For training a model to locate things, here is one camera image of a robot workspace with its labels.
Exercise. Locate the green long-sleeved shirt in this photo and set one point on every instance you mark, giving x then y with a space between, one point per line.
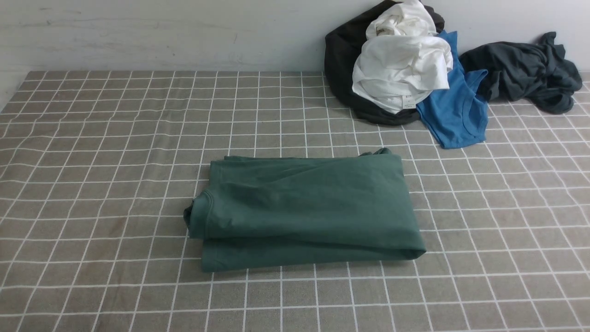
267 212

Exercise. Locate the white crumpled shirt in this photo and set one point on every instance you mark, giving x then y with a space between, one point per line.
403 59

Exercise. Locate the blue t-shirt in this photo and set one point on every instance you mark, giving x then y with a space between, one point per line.
457 116

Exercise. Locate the dark grey crumpled shirt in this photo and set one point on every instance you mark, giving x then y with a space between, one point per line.
538 72

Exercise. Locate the grey checked tablecloth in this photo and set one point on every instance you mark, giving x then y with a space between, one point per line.
97 167

